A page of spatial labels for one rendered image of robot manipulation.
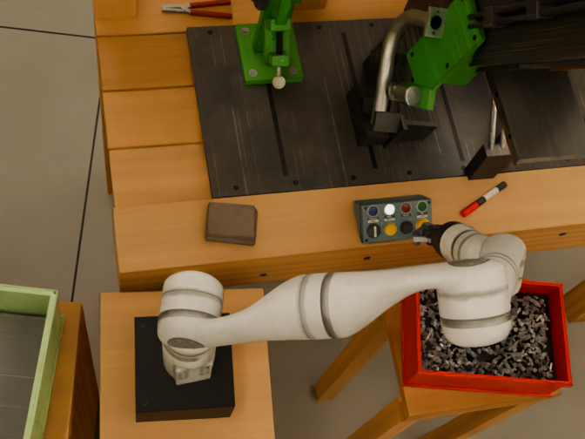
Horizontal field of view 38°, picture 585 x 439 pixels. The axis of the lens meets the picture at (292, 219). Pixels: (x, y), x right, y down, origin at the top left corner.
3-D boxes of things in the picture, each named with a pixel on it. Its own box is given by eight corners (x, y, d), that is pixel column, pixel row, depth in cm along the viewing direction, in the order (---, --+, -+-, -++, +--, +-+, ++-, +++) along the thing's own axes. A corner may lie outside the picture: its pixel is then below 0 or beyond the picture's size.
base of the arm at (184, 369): (218, 376, 152) (224, 350, 137) (167, 387, 150) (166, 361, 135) (209, 327, 156) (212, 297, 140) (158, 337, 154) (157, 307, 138)
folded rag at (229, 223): (257, 211, 172) (258, 204, 169) (254, 247, 168) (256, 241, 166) (207, 205, 170) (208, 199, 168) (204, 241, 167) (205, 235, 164)
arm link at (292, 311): (318, 328, 112) (322, 262, 116) (143, 338, 122) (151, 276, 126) (341, 348, 120) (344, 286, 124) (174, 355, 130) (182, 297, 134)
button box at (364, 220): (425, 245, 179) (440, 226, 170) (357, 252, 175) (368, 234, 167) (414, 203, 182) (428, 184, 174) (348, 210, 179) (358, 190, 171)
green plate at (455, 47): (453, 104, 172) (517, 43, 155) (419, 101, 168) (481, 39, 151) (439, 56, 176) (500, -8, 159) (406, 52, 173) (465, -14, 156)
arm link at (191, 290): (164, 261, 125) (165, 300, 140) (155, 323, 121) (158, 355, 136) (227, 269, 125) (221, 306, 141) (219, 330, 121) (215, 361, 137)
